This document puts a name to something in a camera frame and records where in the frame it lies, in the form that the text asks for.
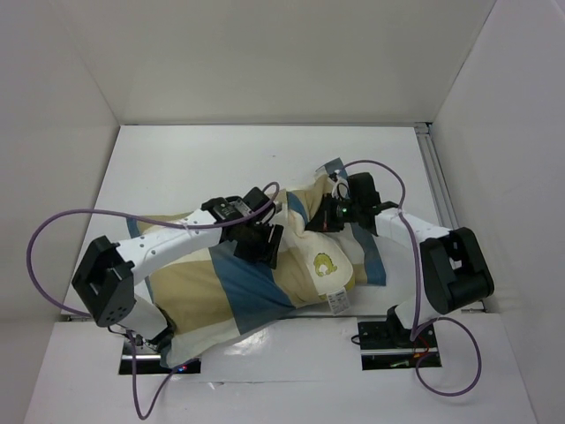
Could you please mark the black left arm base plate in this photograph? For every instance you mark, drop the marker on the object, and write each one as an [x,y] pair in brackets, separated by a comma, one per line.
[148,360]

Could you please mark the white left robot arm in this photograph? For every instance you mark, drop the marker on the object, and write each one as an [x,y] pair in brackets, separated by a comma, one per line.
[109,271]

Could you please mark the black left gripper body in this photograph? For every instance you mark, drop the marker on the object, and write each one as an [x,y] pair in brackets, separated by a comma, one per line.
[253,243]

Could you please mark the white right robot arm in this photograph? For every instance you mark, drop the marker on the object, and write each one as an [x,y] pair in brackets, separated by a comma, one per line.
[393,223]

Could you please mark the blue beige plaid pillowcase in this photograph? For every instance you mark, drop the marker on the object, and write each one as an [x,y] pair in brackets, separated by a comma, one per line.
[213,297]

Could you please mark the aluminium frame rail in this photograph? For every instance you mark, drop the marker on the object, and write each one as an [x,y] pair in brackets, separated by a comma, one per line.
[446,212]

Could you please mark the cream pillow with duck patch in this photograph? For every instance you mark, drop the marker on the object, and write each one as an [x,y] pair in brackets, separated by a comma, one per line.
[329,273]

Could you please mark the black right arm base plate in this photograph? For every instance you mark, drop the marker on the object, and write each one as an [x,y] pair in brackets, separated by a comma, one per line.
[379,351]

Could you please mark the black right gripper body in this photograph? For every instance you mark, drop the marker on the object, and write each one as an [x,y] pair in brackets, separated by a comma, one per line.
[321,219]

